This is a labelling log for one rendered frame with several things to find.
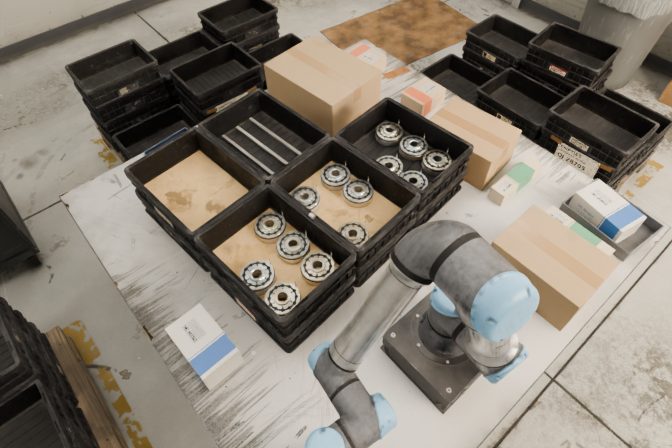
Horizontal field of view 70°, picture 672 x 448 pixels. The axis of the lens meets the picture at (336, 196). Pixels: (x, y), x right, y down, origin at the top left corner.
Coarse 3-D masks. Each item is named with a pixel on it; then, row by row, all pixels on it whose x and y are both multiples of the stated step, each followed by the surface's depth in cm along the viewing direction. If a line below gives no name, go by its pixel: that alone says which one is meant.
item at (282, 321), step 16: (256, 192) 152; (320, 224) 143; (336, 240) 140; (208, 256) 139; (352, 256) 136; (224, 272) 136; (336, 272) 133; (320, 288) 130; (304, 304) 127; (288, 320) 125
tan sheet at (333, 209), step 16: (320, 176) 169; (352, 176) 169; (320, 192) 164; (336, 192) 164; (320, 208) 160; (336, 208) 160; (352, 208) 160; (368, 208) 160; (384, 208) 160; (336, 224) 156; (368, 224) 156; (384, 224) 155
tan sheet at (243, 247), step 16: (288, 224) 156; (240, 240) 152; (256, 240) 152; (224, 256) 148; (240, 256) 148; (256, 256) 148; (272, 256) 148; (240, 272) 145; (288, 272) 145; (304, 288) 141
